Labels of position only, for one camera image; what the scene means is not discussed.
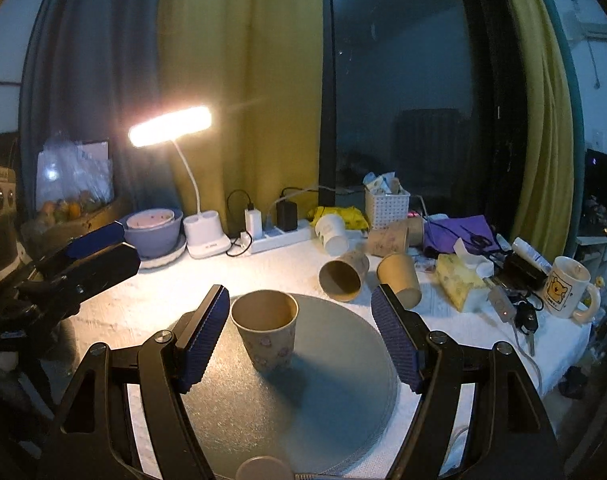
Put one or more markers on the yellow tissue pack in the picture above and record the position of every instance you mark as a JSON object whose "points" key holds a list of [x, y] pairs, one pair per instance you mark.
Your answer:
{"points": [[459, 280]]}

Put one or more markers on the purple bowl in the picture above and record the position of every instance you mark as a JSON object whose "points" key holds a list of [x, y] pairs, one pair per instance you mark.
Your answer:
{"points": [[151, 240]]}

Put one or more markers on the white charger plug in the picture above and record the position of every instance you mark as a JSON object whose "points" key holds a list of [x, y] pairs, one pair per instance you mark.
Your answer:
{"points": [[254, 221]]}

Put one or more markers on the white power strip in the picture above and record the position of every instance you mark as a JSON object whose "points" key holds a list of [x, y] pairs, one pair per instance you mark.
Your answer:
{"points": [[278, 239]]}

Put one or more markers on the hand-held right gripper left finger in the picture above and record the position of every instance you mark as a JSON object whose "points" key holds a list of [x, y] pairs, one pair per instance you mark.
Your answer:
{"points": [[203, 342]]}

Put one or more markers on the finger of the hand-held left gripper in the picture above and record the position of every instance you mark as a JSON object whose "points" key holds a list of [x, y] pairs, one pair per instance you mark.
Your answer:
{"points": [[108, 267], [96, 239]]}

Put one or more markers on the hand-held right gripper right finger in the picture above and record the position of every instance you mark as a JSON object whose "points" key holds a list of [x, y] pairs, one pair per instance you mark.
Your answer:
{"points": [[396, 346]]}

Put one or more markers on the yellow cloth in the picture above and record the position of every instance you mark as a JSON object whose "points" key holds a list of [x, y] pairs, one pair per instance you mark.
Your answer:
{"points": [[351, 216]]}

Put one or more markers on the brown cup rim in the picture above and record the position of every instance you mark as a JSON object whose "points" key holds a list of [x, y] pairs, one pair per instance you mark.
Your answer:
{"points": [[263, 469]]}

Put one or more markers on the black scissors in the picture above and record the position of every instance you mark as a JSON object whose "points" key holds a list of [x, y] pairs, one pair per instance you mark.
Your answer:
{"points": [[476, 241]]}

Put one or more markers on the blue curtain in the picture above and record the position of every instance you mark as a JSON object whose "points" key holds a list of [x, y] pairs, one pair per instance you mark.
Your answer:
{"points": [[88, 75]]}

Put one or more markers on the plastic bag of fruit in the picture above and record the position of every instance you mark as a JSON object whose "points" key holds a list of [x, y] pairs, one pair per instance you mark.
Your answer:
{"points": [[73, 180]]}

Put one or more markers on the pink bowl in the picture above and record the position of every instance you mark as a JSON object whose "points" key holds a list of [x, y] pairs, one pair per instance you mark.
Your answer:
{"points": [[153, 219]]}

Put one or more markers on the patterned paper cup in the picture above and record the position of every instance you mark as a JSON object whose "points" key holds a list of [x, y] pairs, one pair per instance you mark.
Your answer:
{"points": [[266, 332]]}

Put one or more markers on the purple cloth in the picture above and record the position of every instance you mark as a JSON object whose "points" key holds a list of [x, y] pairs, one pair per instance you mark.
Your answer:
{"points": [[458, 237]]}

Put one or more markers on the yellow curtain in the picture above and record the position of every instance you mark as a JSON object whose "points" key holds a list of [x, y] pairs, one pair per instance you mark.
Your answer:
{"points": [[538, 105], [238, 75]]}

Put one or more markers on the brown printed paper cup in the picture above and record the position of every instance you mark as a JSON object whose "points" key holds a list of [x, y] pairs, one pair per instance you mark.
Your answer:
{"points": [[391, 241]]}

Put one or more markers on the white desk lamp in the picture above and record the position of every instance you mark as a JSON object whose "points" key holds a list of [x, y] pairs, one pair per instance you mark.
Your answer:
{"points": [[203, 220]]}

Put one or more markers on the white tube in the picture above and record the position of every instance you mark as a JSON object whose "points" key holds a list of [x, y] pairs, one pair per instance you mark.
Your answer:
{"points": [[533, 255]]}

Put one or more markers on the grey round mat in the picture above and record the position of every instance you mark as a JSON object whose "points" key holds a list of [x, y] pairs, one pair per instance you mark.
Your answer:
{"points": [[313, 410]]}

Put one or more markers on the white plate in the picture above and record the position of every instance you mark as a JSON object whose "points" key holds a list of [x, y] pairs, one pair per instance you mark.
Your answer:
{"points": [[168, 256]]}

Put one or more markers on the white plastic basket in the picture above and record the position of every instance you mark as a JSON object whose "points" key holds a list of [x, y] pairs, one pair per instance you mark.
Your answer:
{"points": [[386, 207]]}

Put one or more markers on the white bear mug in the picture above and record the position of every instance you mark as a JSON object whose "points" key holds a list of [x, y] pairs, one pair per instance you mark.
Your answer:
{"points": [[566, 287]]}

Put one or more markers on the black car key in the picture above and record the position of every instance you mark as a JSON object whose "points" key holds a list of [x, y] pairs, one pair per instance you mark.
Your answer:
{"points": [[526, 317]]}

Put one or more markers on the black pouch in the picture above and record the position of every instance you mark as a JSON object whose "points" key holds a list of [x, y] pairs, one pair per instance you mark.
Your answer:
{"points": [[521, 267]]}

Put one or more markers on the white paper cup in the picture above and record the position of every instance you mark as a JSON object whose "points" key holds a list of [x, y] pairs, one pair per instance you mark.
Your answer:
{"points": [[332, 235]]}

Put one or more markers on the black charger plug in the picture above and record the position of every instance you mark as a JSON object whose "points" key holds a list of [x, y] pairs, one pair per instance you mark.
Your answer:
{"points": [[286, 215]]}

